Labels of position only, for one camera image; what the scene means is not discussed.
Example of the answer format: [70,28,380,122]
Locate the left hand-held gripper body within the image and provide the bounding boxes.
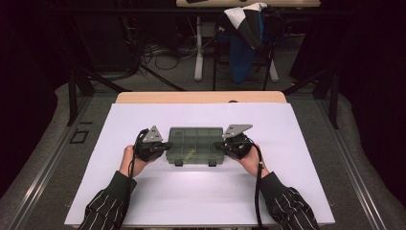
[133,125,164,163]

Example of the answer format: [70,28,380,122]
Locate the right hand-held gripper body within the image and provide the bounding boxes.
[222,124,255,160]

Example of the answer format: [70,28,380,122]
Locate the grey transparent compartment box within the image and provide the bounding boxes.
[166,126,225,168]

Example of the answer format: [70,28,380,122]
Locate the person's right hand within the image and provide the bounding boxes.
[237,145,271,178]

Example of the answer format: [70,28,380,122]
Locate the person's left hand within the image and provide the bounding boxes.
[119,144,150,178]

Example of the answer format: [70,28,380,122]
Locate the white table cover board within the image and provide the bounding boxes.
[64,103,335,226]

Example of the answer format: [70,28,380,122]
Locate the wooden table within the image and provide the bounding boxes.
[115,91,287,104]

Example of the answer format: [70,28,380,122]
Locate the black metal stand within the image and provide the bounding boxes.
[282,68,340,130]
[66,65,132,127]

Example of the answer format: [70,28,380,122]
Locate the background desk with white legs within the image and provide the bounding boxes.
[175,0,322,82]

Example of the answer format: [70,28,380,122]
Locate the blue black white jacket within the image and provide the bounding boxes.
[218,2,273,85]

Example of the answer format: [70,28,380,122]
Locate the black chair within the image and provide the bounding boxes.
[213,12,285,91]

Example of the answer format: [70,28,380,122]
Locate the left hand-held gripper cable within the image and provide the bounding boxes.
[127,128,150,180]

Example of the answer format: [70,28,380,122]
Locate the hand-held gripper cable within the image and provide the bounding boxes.
[251,143,266,230]
[127,128,150,180]

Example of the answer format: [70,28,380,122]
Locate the right hand-held gripper cable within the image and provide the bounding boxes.
[251,143,266,230]

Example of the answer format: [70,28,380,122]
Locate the bundle of floor cables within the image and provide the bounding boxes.
[140,37,199,72]

